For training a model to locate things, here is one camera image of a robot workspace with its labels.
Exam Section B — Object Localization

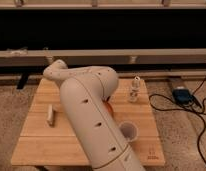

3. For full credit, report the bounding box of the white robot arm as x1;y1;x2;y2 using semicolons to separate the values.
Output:
43;60;146;171

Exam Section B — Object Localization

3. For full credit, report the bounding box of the orange bowl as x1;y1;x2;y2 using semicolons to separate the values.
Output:
103;101;114;116

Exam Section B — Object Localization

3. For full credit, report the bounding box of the white paper cup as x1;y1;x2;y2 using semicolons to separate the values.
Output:
119;121;138;142

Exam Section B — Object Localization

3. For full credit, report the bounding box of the small wooden block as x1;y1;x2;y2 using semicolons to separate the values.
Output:
47;104;55;127

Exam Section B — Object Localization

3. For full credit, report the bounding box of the wooden table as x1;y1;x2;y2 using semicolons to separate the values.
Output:
11;79;165;166

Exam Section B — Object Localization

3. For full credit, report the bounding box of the black bench leg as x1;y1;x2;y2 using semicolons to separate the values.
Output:
17;73;30;89

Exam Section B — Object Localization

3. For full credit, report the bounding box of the blue power adapter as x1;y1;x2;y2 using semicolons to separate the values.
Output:
172;88;192;104

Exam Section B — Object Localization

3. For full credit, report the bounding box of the black cable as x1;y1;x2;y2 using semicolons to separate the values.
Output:
148;71;206;168

